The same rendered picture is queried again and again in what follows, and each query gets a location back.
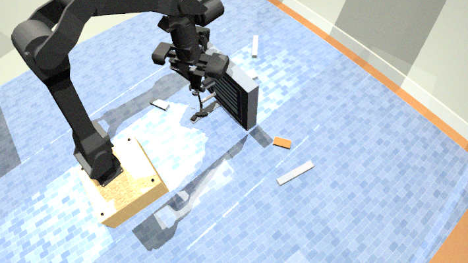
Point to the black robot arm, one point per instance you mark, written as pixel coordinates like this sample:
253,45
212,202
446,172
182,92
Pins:
46,54

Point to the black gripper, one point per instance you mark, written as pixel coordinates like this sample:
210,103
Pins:
187,55

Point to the dark grey rectangular frame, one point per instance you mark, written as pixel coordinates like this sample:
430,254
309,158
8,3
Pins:
236,91

